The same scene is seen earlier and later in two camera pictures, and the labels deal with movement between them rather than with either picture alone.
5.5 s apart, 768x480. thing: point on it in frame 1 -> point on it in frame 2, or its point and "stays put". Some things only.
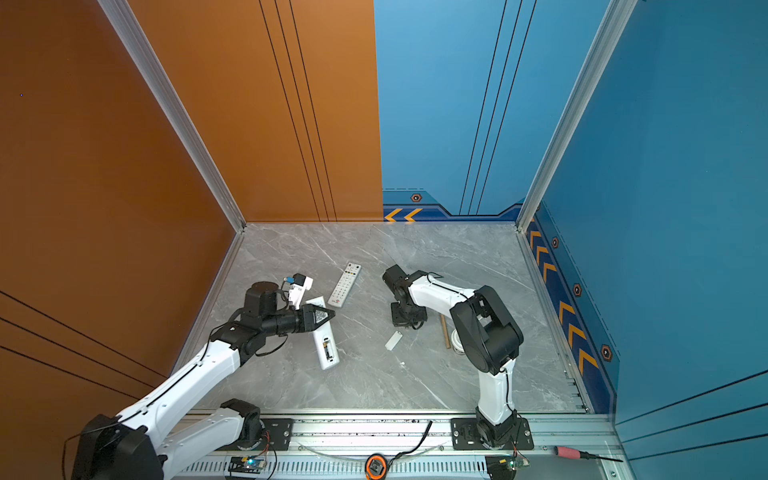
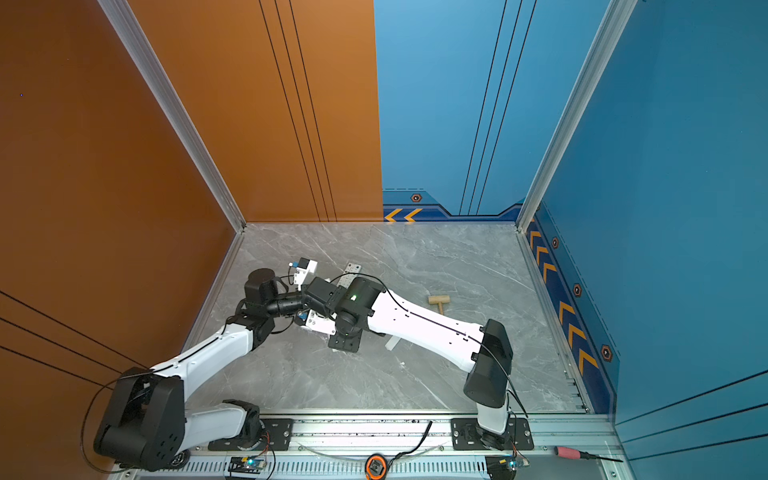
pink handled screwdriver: x=567 y=452 stays put
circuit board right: x=504 y=467 stays put
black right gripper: x=420 y=318 -> x=346 y=345
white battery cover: x=394 y=339 stays put
